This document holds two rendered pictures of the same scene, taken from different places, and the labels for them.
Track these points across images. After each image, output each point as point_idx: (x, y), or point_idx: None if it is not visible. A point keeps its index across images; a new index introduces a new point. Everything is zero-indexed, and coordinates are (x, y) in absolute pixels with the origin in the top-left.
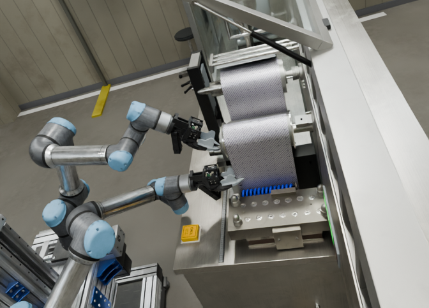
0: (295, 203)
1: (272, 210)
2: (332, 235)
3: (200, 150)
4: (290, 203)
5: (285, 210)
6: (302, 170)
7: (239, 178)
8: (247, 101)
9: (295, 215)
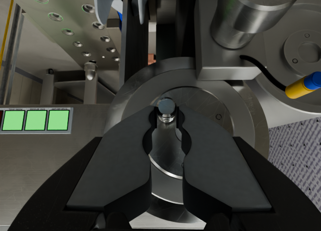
0: (100, 45)
1: (71, 19)
2: (2, 129)
3: (61, 168)
4: (97, 40)
5: (79, 34)
6: (176, 49)
7: (122, 6)
8: (316, 170)
9: (73, 45)
